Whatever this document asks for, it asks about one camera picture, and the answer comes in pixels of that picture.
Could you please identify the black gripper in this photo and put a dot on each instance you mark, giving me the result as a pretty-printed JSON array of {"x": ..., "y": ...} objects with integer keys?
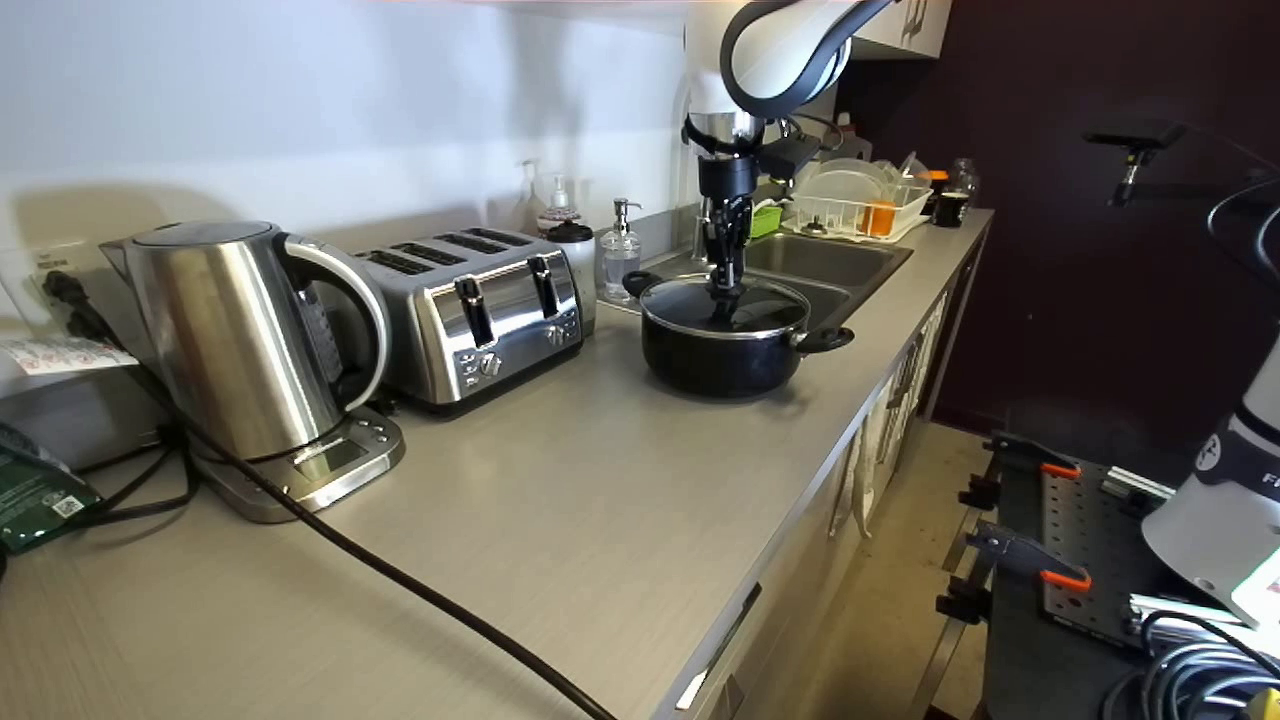
[{"x": 724, "y": 181}]

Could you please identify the round glass pot lid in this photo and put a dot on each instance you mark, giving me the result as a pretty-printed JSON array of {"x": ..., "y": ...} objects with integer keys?
[{"x": 694, "y": 312}]

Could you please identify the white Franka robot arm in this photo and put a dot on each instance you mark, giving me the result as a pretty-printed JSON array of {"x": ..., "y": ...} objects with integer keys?
[{"x": 787, "y": 47}]

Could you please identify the black cooking pot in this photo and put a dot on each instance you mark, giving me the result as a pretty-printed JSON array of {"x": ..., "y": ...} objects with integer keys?
[{"x": 720, "y": 362}]

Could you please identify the white jar with black lid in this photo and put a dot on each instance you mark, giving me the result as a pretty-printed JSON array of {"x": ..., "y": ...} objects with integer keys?
[{"x": 579, "y": 263}]

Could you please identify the green sponge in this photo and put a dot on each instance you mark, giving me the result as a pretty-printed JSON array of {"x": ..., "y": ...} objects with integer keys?
[{"x": 767, "y": 221}]

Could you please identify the steel kitchen sink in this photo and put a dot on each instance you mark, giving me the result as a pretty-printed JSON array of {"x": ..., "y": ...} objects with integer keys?
[{"x": 826, "y": 263}]

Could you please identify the clear soap pump dispenser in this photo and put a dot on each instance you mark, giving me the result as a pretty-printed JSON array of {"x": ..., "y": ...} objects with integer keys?
[{"x": 619, "y": 263}]

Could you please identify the white dish rack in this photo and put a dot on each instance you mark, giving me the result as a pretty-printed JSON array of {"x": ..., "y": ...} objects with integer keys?
[{"x": 843, "y": 193}]

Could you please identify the small orange cup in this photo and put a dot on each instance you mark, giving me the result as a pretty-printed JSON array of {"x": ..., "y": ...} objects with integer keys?
[{"x": 879, "y": 221}]

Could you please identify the brown bottle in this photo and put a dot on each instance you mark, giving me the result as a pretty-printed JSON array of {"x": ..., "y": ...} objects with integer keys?
[{"x": 843, "y": 138}]

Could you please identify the clear glass bottle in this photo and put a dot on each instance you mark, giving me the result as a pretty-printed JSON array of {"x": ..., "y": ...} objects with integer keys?
[{"x": 538, "y": 193}]

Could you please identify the small black countertop object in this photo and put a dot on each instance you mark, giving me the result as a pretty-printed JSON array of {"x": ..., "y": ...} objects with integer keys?
[{"x": 949, "y": 205}]

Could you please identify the stainless steel four-slot toaster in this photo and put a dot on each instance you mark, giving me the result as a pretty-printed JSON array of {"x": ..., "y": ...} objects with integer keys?
[{"x": 467, "y": 312}]

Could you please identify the white upper cabinet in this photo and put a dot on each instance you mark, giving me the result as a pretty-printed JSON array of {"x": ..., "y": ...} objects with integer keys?
[{"x": 912, "y": 26}]

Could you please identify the beige lower cabinets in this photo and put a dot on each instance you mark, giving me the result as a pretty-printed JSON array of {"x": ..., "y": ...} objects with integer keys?
[{"x": 852, "y": 534}]

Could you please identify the steel kettle base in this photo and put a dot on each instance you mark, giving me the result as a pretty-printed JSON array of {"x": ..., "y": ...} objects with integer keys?
[{"x": 333, "y": 462}]

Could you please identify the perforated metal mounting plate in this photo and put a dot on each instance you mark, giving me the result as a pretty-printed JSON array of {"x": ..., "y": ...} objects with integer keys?
[{"x": 1084, "y": 553}]

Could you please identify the stainless steel electric kettle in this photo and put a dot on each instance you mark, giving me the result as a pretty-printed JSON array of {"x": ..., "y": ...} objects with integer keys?
[{"x": 241, "y": 342}]

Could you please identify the white paper box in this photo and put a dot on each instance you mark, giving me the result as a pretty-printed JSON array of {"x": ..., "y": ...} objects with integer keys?
[{"x": 62, "y": 386}]

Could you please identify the green printed packet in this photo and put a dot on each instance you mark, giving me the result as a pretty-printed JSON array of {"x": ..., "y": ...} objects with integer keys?
[{"x": 37, "y": 498}]

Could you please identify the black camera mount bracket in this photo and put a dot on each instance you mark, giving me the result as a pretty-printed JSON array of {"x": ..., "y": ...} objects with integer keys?
[{"x": 1135, "y": 141}]

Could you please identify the black wall plug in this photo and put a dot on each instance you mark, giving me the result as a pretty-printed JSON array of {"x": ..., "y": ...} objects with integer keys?
[{"x": 74, "y": 304}]

